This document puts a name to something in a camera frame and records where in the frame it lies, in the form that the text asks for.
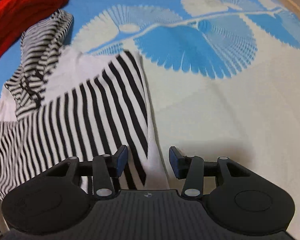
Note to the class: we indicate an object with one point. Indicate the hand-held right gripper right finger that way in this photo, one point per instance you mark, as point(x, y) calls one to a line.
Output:
point(174, 162)

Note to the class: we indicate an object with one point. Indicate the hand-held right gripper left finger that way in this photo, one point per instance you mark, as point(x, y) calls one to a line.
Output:
point(122, 160)

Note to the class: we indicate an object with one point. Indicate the black and white striped shirt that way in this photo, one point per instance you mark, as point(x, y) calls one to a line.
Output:
point(102, 105)

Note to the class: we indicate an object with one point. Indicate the blue and white patterned blanket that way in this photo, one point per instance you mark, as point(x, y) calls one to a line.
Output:
point(215, 105)

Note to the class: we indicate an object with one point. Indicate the red knit sweater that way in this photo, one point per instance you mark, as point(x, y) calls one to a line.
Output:
point(22, 7)

